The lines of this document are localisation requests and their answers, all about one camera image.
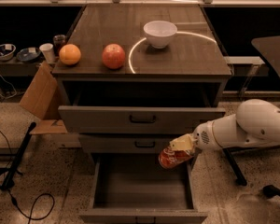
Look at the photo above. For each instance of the white paper cup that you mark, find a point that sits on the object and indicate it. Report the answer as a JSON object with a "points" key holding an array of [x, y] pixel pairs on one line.
{"points": [[47, 50]]}

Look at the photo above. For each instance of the brown cardboard box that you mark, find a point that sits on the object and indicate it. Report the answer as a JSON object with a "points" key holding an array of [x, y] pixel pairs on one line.
{"points": [[42, 99]]}

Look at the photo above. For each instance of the grey metal bowl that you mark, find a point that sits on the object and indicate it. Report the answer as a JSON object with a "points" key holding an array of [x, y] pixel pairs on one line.
{"points": [[7, 52]]}

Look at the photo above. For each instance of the red apple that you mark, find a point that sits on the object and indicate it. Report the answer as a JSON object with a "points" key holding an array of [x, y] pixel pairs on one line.
{"points": [[113, 56]]}

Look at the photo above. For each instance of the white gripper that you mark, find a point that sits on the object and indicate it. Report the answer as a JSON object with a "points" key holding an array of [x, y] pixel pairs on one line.
{"points": [[203, 135]]}

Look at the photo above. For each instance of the black caster foot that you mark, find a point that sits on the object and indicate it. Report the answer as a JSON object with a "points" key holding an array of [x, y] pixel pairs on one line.
{"points": [[271, 191]]}

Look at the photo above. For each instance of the blue bowl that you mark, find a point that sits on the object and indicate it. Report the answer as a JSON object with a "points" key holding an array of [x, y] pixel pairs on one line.
{"points": [[28, 55]]}

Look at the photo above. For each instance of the grey drawer cabinet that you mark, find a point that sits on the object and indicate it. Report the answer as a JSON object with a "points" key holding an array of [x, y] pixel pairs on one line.
{"points": [[189, 72]]}

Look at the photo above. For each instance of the drawer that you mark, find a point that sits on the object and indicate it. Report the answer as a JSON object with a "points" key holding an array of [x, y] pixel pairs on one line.
{"points": [[142, 120], [134, 189], [125, 143]]}

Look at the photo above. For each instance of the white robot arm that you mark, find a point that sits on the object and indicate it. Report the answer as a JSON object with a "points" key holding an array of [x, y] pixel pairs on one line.
{"points": [[256, 123]]}

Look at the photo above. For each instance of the white bowl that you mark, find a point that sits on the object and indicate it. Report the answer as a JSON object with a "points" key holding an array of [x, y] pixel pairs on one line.
{"points": [[159, 33]]}

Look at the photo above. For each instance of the middle drawer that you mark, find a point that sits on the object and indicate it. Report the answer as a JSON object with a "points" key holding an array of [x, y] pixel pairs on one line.
{"points": [[125, 143]]}

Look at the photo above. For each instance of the dark glass jar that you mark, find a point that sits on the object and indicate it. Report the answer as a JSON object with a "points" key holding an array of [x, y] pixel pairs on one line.
{"points": [[58, 42]]}

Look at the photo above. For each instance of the top drawer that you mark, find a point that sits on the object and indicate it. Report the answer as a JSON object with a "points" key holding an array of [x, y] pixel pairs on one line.
{"points": [[142, 120]]}

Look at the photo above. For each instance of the red coke can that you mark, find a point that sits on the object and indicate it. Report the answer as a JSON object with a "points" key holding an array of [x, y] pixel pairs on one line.
{"points": [[169, 158]]}

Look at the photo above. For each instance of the black stand left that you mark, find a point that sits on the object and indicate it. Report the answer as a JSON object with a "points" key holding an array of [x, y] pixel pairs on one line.
{"points": [[7, 173]]}

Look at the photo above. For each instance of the bottom drawer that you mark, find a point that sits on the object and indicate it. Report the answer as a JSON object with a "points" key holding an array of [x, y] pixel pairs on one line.
{"points": [[134, 189]]}

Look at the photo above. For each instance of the orange fruit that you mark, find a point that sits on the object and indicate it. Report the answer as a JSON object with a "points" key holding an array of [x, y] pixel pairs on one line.
{"points": [[69, 54]]}

